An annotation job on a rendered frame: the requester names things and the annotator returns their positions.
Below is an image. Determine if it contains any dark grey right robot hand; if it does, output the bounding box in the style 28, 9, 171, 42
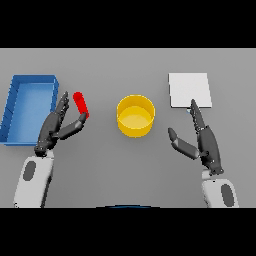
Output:
167, 98, 225, 176

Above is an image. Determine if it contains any pale square measuring scale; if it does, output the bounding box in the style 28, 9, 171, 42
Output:
167, 72, 213, 109

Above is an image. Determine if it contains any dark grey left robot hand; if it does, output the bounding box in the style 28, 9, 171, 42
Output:
34, 91, 88, 158

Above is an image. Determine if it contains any blue tray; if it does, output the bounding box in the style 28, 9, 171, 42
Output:
0, 74, 61, 147

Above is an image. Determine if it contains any yellow bowl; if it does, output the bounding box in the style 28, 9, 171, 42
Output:
116, 94, 156, 139

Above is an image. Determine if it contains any red beaker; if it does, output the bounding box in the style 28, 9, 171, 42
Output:
72, 91, 90, 120

